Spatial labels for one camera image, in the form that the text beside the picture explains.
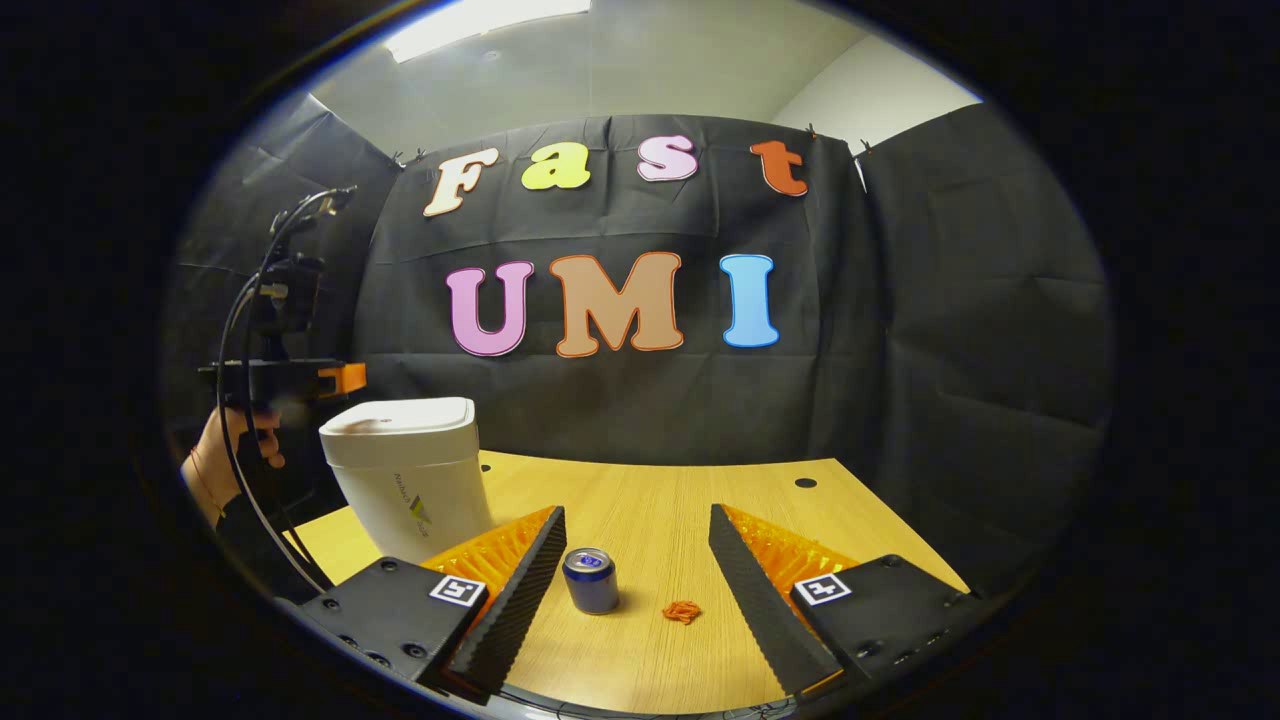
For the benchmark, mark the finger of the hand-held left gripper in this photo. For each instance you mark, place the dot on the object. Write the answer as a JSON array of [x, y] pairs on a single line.
[[342, 378]]

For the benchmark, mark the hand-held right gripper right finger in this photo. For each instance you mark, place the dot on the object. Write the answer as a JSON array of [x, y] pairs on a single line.
[[760, 600]]

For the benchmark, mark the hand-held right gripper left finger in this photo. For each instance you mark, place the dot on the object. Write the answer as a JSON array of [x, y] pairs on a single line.
[[520, 600]]

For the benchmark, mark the blue pop can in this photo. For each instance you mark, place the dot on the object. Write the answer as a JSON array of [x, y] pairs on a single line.
[[591, 585]]

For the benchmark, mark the orange paper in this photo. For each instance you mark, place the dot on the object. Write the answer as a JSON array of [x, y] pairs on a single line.
[[682, 612]]

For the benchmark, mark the white desktop garbage bin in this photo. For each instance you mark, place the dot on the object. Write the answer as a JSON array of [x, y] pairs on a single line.
[[410, 470]]

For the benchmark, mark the wooden desktop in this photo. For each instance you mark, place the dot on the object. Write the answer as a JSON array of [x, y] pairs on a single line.
[[650, 500]]

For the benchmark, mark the black backdrop cloth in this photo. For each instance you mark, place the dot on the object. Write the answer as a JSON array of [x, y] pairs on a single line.
[[950, 350]]

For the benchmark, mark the ceiling light panel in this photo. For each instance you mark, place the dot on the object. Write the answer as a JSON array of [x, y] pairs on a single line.
[[480, 25]]

